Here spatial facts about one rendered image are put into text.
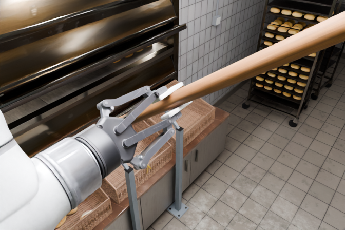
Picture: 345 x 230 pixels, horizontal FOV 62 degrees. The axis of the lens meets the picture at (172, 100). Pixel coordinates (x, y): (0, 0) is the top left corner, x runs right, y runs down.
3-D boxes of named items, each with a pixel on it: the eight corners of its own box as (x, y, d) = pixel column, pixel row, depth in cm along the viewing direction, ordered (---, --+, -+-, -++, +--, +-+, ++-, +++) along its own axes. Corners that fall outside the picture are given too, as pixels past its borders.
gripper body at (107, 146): (63, 139, 45) (109, 112, 51) (91, 184, 46) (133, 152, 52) (79, 132, 39) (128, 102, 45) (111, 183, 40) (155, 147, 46)
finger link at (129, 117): (110, 139, 48) (104, 133, 48) (149, 100, 55) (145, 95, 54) (120, 135, 45) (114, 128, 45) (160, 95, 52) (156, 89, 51)
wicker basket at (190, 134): (134, 130, 255) (132, 104, 239) (174, 101, 290) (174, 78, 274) (176, 155, 229) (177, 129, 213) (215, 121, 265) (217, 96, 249)
